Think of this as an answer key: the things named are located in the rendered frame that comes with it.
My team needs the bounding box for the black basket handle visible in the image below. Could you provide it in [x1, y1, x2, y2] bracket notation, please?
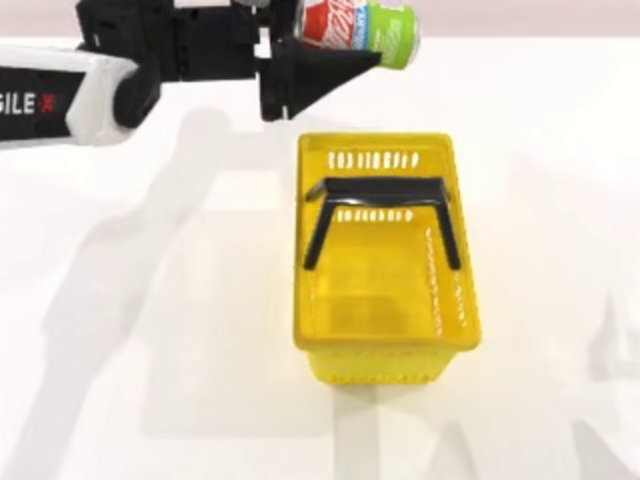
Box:
[301, 175, 462, 272]

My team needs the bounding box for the red green soda can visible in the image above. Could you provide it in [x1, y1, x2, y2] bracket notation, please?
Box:
[291, 0, 422, 70]

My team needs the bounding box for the yellow plastic shopping basket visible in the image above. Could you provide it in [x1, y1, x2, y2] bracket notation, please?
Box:
[291, 131, 484, 387]

